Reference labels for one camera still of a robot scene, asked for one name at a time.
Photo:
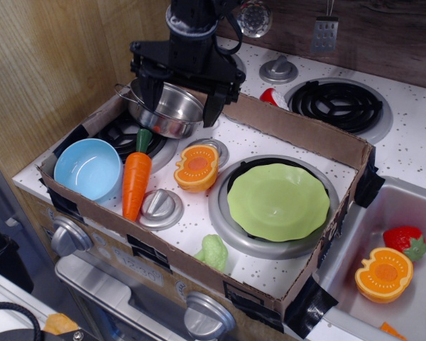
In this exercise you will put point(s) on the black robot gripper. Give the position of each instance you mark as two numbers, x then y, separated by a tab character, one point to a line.
200	65

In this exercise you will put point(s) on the orange toy carrot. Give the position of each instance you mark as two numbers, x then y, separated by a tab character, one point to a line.
137	170

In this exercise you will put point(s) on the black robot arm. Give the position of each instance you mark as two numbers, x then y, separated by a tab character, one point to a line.
199	19

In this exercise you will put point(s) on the light green plastic plate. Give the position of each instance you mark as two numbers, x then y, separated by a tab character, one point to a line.
278	202

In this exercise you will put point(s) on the stainless steel pot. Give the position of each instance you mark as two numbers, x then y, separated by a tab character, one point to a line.
178	114

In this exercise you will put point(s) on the black coil burner rear left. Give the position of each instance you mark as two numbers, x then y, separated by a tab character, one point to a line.
240	65

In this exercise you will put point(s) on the black coil burner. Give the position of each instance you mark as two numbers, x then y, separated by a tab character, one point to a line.
346	104
121	134
240	65

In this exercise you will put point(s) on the silver stove knob middle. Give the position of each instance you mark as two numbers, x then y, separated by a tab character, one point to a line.
221	148

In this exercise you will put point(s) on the black coil burner front left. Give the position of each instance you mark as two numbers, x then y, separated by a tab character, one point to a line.
121	134

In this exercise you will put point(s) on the orange toy pumpkin half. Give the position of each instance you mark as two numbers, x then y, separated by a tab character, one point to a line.
197	168

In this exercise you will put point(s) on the red white toy mushroom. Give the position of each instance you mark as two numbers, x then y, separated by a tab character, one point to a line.
272	96

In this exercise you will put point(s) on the silver hanging strainer ladle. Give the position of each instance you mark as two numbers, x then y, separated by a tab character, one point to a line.
255	19

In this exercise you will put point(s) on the silver stove knob front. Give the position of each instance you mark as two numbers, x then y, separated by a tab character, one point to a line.
161	209

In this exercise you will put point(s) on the light blue plastic bowl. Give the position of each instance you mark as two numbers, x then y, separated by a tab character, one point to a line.
92	168

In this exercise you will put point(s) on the silver hanging spatula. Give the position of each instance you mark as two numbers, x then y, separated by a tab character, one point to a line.
324	36

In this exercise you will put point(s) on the light green toy broccoli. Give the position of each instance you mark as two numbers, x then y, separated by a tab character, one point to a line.
213	252

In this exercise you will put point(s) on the black coil burner rear right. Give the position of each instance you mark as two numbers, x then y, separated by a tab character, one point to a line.
346	104

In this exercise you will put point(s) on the silver oven dial left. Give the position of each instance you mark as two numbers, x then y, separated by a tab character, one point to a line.
69	237

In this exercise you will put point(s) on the silver oven dial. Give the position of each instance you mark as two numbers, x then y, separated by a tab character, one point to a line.
205	318
69	237

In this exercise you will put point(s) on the brown cardboard fence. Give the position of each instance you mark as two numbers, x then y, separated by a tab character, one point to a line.
261	278

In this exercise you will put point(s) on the silver oven dial right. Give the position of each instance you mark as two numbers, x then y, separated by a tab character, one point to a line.
205	318

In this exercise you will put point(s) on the orange cloth lower left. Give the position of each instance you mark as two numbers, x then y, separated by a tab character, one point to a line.
59	323

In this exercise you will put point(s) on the red toy strawberry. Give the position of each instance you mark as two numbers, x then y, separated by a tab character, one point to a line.
408	240

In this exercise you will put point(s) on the orange pumpkin half in sink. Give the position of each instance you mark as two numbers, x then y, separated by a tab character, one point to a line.
384	276

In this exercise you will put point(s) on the small orange toy piece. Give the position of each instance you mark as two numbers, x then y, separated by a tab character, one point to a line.
386	327

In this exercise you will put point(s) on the metal sink basin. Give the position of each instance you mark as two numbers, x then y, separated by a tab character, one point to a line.
355	317

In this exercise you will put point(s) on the silver oven door handle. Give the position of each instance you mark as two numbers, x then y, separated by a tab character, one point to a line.
120	311

